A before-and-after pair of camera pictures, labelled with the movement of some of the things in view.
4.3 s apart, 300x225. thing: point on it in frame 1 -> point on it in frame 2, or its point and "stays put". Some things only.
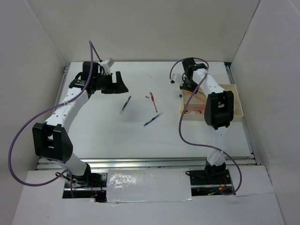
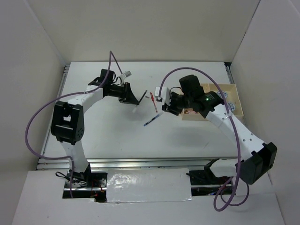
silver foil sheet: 148,185 stays put
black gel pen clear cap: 125,105 -> 143,95
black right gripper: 184,86 -> 171,108
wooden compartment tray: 196,108 stays put
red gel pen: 153,98 stays put
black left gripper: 117,87 -> 128,96
